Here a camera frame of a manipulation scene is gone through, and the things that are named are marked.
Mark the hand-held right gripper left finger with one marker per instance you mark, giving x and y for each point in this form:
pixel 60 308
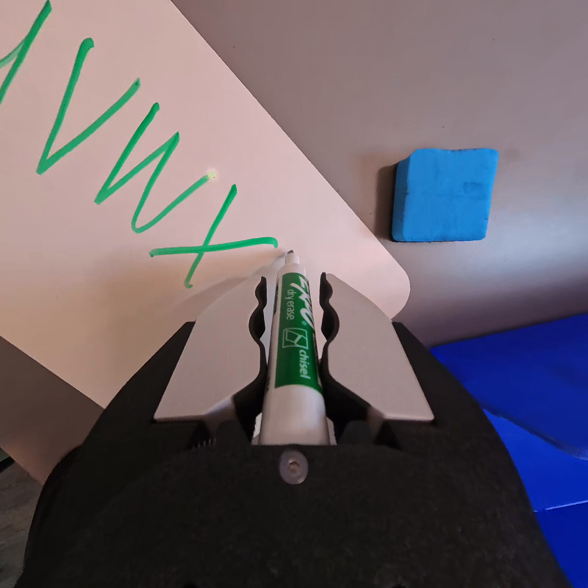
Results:
pixel 207 377

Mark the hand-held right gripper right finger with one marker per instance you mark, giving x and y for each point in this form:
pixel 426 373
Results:
pixel 381 377

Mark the green whiteboard marker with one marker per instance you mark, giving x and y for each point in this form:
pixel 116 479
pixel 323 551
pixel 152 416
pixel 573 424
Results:
pixel 292 395

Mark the blue storage bin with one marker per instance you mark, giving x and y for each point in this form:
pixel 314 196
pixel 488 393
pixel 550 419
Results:
pixel 542 395

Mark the white whiteboard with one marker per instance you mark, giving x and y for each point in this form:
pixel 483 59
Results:
pixel 73 276

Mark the blue whiteboard eraser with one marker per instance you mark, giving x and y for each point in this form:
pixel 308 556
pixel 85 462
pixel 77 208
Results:
pixel 446 197

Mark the black mesh chair armrest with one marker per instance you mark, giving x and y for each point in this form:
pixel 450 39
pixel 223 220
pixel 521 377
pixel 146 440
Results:
pixel 16 514

